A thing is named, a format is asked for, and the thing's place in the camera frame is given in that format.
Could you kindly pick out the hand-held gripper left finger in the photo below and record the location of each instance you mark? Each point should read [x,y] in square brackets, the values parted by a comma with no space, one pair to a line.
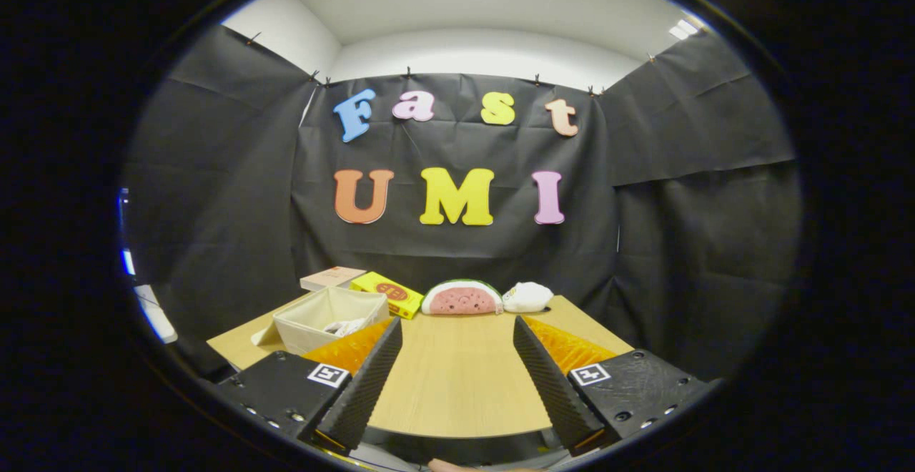
[364,386]

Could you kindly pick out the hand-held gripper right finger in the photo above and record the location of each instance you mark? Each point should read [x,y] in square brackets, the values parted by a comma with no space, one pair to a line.
[547,386]

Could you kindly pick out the beige translucent storage box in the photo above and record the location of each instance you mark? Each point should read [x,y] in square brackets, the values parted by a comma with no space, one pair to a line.
[304,336]

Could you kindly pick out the white plush toy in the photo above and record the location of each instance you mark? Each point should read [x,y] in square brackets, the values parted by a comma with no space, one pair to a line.
[529,297]

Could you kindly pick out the yellow book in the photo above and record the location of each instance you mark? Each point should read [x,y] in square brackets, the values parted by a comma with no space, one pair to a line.
[386,292]

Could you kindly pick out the beige book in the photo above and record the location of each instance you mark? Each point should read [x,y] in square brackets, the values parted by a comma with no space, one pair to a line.
[332,277]

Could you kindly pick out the watermelon slice plush toy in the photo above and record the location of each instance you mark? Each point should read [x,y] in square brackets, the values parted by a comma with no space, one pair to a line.
[461,300]

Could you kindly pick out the black backdrop cloth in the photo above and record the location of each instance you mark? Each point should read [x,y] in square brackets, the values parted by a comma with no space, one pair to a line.
[679,257]

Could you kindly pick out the white flat side table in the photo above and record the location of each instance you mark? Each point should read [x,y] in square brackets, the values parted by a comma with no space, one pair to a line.
[157,318]

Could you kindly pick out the small ceiling light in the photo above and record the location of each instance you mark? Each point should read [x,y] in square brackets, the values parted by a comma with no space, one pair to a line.
[683,28]

